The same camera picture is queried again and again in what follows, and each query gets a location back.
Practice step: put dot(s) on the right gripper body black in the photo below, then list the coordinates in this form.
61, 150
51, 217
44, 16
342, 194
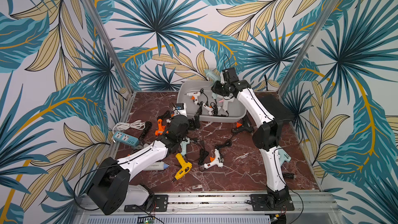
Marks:
222, 96

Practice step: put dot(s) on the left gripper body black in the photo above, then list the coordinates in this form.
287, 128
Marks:
192, 126

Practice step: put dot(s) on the white pink glue gun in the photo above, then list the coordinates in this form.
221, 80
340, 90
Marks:
225, 104

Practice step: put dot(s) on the large mint glue gun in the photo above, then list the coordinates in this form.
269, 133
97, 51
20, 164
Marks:
212, 76

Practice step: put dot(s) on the white orange trigger glue gun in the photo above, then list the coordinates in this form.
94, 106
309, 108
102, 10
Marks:
194, 96

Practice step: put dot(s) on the small mint glue gun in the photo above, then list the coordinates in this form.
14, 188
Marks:
283, 156

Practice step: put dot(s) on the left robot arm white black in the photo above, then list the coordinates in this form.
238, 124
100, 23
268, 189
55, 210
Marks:
109, 186

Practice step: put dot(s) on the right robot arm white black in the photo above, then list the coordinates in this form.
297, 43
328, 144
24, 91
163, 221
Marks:
266, 138

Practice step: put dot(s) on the mint green glue gun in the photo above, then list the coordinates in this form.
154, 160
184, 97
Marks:
184, 143

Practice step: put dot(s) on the grey plastic storage box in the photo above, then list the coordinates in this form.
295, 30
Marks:
236, 109

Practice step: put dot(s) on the small white orange glue gun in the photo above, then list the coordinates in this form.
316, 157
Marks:
217, 160

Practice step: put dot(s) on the yellow black glue gun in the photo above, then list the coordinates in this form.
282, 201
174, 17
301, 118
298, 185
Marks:
185, 167

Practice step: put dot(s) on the large white blue glue gun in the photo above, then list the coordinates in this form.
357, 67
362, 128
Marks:
157, 166

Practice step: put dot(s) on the black tool case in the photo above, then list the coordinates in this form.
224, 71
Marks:
276, 108

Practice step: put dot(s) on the teal power strip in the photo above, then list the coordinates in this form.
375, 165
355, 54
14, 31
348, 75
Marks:
125, 139

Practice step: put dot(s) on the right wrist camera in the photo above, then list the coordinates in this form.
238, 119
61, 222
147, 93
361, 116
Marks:
230, 75

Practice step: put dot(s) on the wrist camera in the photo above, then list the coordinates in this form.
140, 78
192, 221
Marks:
179, 109
230, 75

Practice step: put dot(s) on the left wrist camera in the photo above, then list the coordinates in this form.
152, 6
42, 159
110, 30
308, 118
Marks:
179, 109

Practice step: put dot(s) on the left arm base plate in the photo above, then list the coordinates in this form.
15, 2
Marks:
155, 203

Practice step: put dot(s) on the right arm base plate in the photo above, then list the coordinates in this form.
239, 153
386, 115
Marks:
264, 202

